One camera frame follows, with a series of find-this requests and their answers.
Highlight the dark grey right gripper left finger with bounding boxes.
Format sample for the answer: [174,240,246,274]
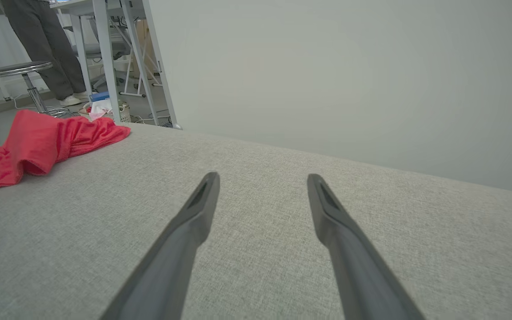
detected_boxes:
[100,172,220,320]

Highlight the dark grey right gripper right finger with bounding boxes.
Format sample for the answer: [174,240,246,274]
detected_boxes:
[307,173,426,320]

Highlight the red and white basketball jersey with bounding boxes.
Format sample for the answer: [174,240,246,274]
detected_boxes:
[0,109,131,192]

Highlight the woven laundry basket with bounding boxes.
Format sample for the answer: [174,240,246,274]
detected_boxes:
[78,100,131,124]

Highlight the brown cardboard box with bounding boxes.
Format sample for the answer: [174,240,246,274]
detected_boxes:
[132,20,159,80]

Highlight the round black stool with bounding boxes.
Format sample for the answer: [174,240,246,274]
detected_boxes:
[0,61,72,118]

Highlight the person in dark trousers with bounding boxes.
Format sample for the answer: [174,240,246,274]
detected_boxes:
[0,0,89,107]

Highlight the white floor cables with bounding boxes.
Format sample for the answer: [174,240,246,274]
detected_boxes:
[129,111,173,128]

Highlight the white table frame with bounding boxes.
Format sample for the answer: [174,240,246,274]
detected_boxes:
[51,0,170,126]

